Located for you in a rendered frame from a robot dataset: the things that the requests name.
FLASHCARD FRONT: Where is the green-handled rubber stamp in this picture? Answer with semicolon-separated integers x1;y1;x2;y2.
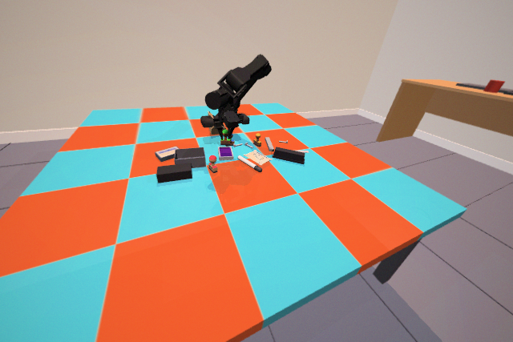
220;130;230;145

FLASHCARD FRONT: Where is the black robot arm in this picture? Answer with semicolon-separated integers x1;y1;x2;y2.
205;54;272;128

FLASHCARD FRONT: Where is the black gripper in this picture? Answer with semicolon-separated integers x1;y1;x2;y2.
200;104;249;140

